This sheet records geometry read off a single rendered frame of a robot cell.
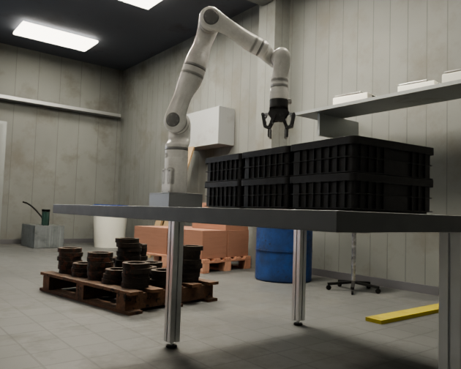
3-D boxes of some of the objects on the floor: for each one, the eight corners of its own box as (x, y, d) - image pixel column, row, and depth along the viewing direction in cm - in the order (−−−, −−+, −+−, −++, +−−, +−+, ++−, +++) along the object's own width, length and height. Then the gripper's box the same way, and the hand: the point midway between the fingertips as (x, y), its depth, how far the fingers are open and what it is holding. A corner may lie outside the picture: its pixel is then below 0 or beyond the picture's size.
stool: (391, 292, 432) (393, 229, 435) (361, 296, 404) (361, 228, 407) (349, 285, 470) (350, 226, 474) (317, 288, 442) (319, 226, 446)
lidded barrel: (133, 247, 835) (135, 205, 839) (99, 248, 795) (101, 204, 800) (118, 244, 883) (120, 205, 888) (85, 245, 844) (87, 203, 848)
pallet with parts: (127, 280, 451) (129, 233, 454) (220, 301, 363) (222, 241, 366) (37, 289, 388) (41, 234, 391) (124, 316, 300) (126, 245, 303)
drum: (324, 281, 490) (325, 192, 496) (282, 285, 453) (285, 189, 459) (283, 274, 538) (285, 192, 544) (242, 277, 501) (245, 189, 506)
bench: (328, 616, 81) (336, 210, 85) (44, 363, 207) (53, 204, 211) (603, 405, 179) (600, 221, 184) (297, 321, 305) (300, 212, 309)
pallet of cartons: (259, 269, 571) (260, 204, 575) (184, 274, 504) (186, 200, 509) (194, 258, 682) (196, 203, 687) (125, 261, 616) (128, 200, 620)
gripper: (258, 97, 186) (257, 137, 185) (297, 95, 183) (295, 137, 182) (261, 101, 193) (260, 140, 192) (298, 100, 190) (297, 140, 189)
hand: (277, 135), depth 187 cm, fingers open, 5 cm apart
